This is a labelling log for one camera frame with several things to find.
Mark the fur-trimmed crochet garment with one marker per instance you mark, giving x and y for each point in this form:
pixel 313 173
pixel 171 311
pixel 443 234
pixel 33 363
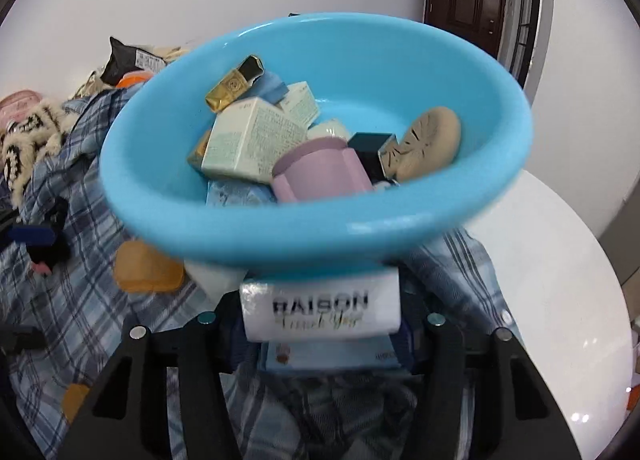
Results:
pixel 25 140

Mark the white box with blue print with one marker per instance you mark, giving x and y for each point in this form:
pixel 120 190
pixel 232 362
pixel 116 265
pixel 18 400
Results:
pixel 320 310

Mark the beige round case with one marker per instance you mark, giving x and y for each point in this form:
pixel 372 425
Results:
pixel 430 140

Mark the small blue packet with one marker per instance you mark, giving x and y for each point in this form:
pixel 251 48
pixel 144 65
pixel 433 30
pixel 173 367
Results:
pixel 272 87

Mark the white plastic container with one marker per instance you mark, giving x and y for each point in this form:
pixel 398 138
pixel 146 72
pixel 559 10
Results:
pixel 330 130

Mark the black plastic bag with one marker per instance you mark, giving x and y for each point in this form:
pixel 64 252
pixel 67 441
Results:
pixel 120 60

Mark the pink cloth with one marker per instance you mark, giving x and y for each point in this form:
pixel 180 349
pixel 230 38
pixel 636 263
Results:
pixel 17 107

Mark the white plastic bottle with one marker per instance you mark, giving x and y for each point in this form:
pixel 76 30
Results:
pixel 215 280

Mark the pink cup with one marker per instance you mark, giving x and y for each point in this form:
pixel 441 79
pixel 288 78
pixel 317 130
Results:
pixel 320 172

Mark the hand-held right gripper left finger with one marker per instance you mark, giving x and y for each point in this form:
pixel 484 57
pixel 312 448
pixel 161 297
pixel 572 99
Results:
pixel 200 355

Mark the blue plastic basin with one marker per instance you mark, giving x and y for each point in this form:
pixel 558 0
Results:
pixel 400 80

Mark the translucent orange soap bar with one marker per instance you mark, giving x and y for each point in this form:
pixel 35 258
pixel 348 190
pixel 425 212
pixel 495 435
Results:
pixel 147 267

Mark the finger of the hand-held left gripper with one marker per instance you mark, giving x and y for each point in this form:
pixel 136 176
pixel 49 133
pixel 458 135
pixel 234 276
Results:
pixel 30 235
pixel 20 340

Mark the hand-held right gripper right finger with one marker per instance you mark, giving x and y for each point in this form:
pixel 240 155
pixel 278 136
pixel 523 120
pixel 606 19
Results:
pixel 450 360

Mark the black cloth pouch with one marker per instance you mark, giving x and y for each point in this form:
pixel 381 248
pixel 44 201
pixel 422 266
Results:
pixel 55 250

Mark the gold bottle with black cap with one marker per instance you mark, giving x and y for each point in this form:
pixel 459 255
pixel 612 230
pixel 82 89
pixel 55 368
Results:
pixel 230 87

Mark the large cream box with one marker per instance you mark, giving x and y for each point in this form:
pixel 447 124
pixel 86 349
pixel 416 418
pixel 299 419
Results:
pixel 250 140

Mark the small cream box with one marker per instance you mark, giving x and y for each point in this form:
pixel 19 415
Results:
pixel 300 105

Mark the black-framed glass door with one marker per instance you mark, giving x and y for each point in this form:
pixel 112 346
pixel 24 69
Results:
pixel 527 15

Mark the dark box with silver face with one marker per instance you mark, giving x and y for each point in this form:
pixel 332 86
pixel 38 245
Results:
pixel 367 147

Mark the orange round object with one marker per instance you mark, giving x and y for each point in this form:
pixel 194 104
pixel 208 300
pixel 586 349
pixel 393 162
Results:
pixel 132 81

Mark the blue plaid blanket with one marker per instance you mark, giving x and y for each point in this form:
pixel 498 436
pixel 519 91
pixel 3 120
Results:
pixel 90 315

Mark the orange translucent lid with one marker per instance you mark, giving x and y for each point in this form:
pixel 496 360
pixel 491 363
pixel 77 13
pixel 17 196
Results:
pixel 75 402

